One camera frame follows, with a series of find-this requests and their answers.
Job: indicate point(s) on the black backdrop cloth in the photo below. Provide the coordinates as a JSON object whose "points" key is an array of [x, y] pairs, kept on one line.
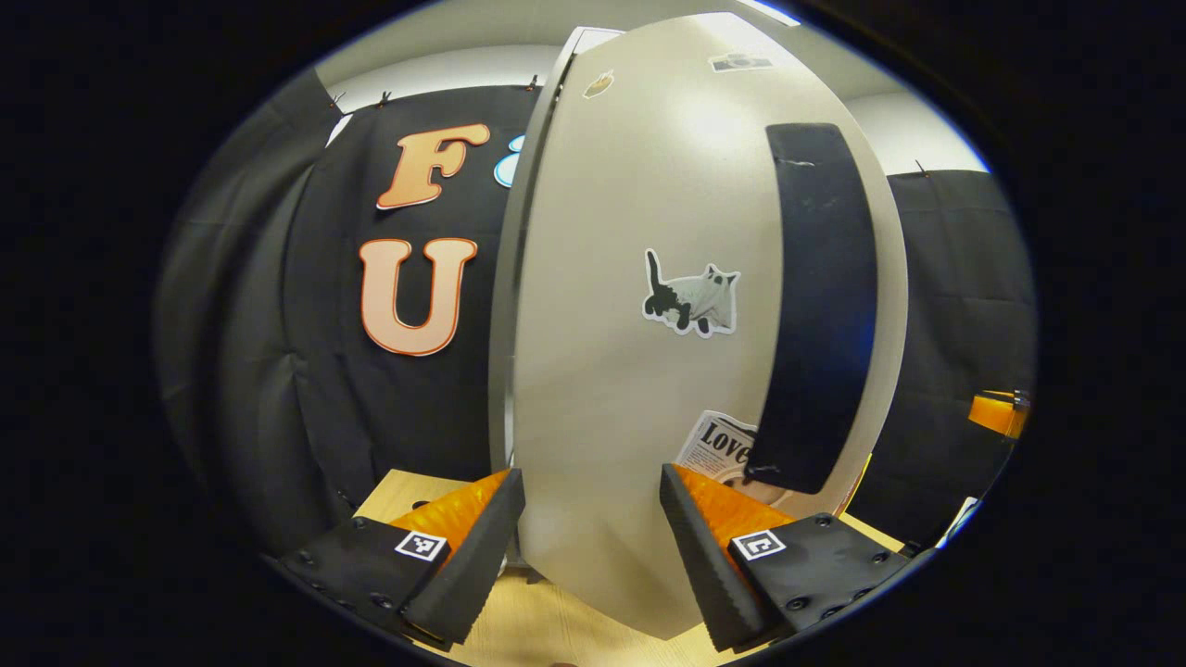
{"points": [[945, 324], [278, 389]]}

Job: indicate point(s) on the ceiling light strip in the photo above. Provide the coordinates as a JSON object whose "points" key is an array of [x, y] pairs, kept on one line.
{"points": [[769, 11]]}

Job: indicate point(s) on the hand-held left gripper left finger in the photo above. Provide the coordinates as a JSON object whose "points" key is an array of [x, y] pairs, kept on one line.
{"points": [[482, 556]]}

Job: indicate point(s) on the white cabinet door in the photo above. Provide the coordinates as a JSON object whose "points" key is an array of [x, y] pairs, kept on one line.
{"points": [[602, 371]]}

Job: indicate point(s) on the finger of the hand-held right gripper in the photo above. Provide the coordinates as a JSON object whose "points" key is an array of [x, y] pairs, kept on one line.
{"points": [[999, 415]]}

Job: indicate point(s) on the white shoe cabinet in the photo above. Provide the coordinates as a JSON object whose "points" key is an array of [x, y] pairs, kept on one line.
{"points": [[500, 371]]}

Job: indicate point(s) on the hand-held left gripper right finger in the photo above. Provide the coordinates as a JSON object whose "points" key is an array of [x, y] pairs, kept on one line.
{"points": [[704, 565]]}

